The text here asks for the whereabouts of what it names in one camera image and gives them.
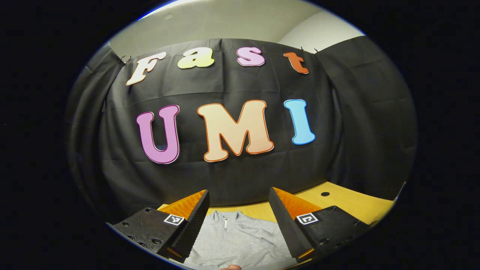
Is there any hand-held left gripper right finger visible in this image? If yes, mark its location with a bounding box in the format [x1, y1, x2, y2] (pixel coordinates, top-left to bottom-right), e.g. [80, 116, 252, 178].
[268, 187, 372, 263]

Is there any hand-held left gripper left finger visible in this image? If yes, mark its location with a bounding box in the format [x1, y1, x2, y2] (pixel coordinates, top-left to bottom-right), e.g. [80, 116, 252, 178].
[107, 189, 210, 263]

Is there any grey zip-neck sweatshirt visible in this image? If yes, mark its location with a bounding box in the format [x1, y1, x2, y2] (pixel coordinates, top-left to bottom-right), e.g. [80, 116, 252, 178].
[184, 210, 299, 270]

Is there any black backdrop cloth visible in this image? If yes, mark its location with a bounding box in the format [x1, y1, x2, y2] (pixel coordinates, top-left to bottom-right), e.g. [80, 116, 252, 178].
[66, 36, 419, 222]

